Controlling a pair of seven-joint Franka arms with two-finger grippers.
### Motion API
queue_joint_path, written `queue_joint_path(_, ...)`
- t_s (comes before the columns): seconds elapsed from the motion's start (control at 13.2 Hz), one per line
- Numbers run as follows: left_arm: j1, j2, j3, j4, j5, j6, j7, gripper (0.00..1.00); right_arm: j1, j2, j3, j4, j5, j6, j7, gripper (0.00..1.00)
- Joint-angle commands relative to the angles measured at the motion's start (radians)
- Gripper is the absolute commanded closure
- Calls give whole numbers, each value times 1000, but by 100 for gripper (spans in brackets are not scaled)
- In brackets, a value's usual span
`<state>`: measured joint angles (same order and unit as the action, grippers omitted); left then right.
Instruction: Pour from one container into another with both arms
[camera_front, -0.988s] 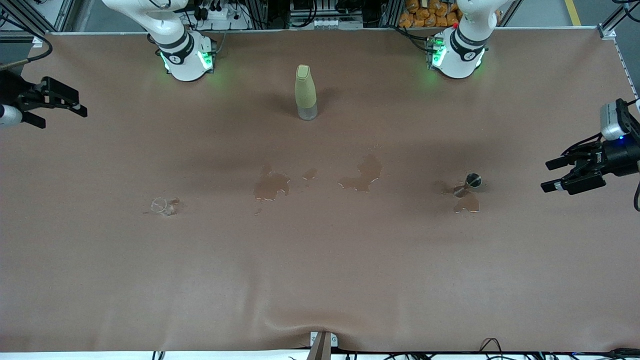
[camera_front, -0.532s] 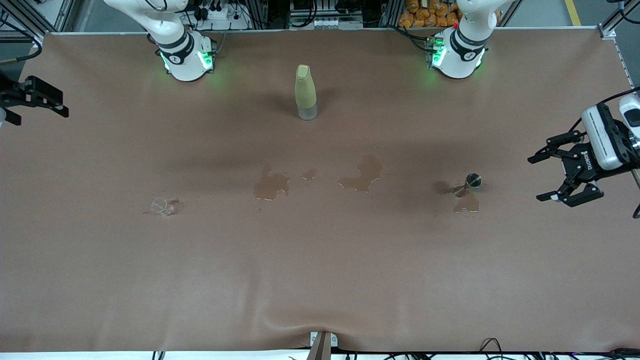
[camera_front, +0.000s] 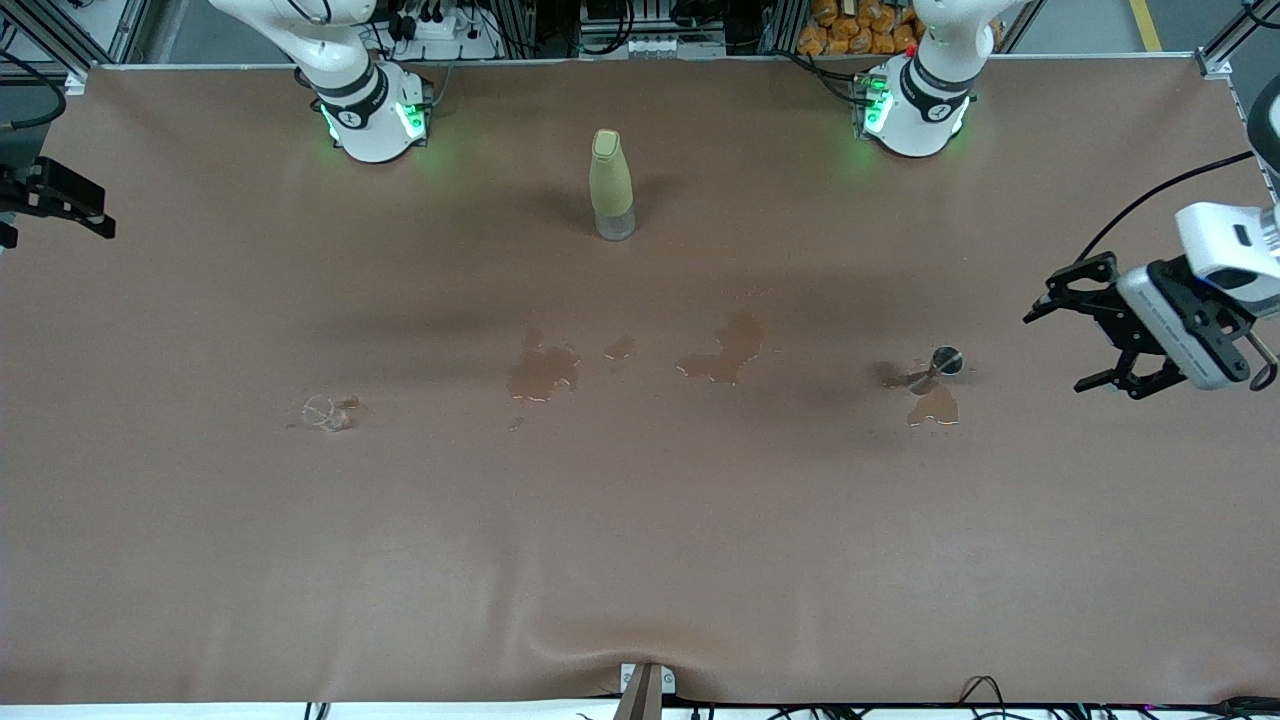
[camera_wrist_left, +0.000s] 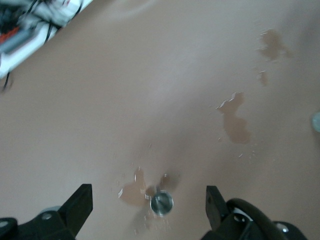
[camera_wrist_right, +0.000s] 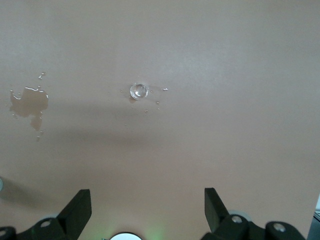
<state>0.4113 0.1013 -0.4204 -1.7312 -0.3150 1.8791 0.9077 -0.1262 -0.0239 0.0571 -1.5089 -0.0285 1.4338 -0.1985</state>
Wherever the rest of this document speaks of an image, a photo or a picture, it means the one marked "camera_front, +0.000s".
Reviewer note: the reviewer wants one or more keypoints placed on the steel jigger cup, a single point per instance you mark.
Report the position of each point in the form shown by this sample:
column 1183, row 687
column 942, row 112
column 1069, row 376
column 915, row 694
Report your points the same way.
column 947, row 358

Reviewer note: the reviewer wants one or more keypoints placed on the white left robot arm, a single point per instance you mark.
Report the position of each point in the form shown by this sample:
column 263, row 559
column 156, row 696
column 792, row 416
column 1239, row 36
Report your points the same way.
column 920, row 110

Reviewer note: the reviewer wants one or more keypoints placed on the clear glass measuring cup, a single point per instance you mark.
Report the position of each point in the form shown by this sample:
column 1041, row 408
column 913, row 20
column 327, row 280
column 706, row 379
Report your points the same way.
column 320, row 410

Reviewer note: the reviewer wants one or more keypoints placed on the small brown liquid puddle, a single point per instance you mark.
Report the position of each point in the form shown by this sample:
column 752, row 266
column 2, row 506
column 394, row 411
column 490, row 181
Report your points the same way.
column 620, row 348

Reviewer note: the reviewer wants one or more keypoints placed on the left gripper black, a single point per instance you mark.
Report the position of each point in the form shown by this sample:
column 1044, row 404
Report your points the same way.
column 1113, row 317

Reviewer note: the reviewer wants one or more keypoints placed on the yellow-green bottle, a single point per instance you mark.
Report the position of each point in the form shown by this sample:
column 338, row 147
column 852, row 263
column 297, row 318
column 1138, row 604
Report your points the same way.
column 610, row 180

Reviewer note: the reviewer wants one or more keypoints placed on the orange snack packets pile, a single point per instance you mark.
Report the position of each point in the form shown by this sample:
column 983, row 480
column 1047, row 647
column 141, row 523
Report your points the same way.
column 840, row 35

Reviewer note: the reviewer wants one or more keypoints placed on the aluminium frame post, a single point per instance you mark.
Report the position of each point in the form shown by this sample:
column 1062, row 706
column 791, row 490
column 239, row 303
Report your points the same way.
column 1215, row 55
column 60, row 30

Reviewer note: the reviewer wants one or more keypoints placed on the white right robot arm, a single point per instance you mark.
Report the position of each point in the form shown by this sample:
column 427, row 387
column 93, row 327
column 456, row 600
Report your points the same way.
column 360, row 110

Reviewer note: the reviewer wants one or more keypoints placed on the white power strip with plugs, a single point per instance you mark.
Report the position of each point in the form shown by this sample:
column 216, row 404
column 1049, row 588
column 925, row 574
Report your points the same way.
column 435, row 28

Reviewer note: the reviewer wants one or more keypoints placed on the brown table mat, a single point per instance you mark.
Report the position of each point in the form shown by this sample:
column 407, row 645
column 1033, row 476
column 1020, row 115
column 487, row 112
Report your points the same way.
column 640, row 550

